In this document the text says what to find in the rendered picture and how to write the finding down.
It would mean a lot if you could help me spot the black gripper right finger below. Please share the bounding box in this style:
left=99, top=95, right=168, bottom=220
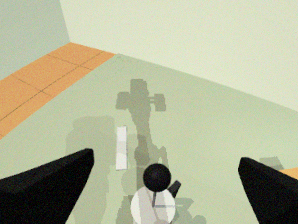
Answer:
left=238, top=157, right=298, bottom=224

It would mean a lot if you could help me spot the orange-topped brown box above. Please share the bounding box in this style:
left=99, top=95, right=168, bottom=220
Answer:
left=279, top=168, right=298, bottom=180

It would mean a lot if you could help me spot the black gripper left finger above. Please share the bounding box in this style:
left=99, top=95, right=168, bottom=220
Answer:
left=0, top=148, right=94, bottom=224

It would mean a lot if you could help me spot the white coffee press with black knob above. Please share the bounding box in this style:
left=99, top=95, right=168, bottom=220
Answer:
left=132, top=164, right=181, bottom=224

